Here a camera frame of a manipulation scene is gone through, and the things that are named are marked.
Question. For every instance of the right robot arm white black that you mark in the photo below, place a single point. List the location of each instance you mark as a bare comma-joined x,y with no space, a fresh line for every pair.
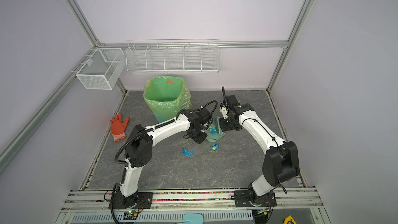
281,160

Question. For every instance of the blue paper scrap front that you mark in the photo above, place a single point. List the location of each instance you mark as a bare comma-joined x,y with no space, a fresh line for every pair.
187,153

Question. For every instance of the white mesh box basket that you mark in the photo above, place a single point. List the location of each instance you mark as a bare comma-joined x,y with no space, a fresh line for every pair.
102,69

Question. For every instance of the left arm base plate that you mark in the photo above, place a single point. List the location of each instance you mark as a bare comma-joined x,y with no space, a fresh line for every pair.
139,200

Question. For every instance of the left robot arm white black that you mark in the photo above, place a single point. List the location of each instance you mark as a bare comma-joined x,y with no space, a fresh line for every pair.
137,151

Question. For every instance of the red rubber glove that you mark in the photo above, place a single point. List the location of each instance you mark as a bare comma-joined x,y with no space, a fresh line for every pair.
118,127

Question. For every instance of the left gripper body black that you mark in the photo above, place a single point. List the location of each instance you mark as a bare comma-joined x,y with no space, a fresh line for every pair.
198,136

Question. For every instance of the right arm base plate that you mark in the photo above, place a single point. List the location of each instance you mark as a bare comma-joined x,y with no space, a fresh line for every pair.
248,198

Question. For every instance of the yellow-green plastic bin liner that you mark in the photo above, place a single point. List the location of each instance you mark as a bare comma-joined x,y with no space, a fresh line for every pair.
166,96

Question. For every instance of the green trash bin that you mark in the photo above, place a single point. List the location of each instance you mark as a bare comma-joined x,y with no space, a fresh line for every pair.
164,99

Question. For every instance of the yellow black tape measure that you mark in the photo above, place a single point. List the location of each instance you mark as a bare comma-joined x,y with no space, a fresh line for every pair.
289,220

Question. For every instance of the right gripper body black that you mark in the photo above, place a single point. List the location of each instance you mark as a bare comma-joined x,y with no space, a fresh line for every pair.
226,124

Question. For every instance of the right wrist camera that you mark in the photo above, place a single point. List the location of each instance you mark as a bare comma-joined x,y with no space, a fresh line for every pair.
223,111

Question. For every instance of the white wire shelf basket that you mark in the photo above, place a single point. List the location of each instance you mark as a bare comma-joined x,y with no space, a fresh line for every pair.
173,56

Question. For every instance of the light blue object front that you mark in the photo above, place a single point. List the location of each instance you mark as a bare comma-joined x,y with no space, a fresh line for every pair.
193,218

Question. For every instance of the mint green dustpan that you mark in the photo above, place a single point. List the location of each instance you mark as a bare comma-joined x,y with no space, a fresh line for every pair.
215,137

